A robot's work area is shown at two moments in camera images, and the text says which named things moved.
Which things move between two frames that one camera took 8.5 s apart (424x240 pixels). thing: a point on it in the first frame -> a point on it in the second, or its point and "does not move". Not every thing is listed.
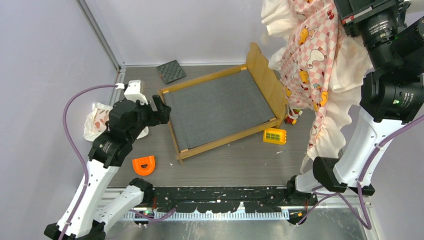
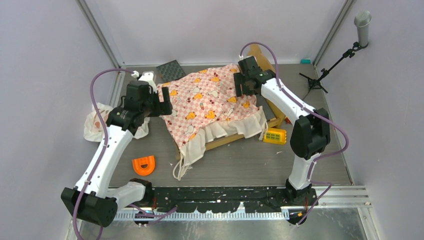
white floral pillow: x=96 y=122 does not move
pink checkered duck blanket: x=322 y=67 -> x=205 y=107
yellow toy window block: x=274 y=136 does not move
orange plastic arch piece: x=149 y=160 does not move
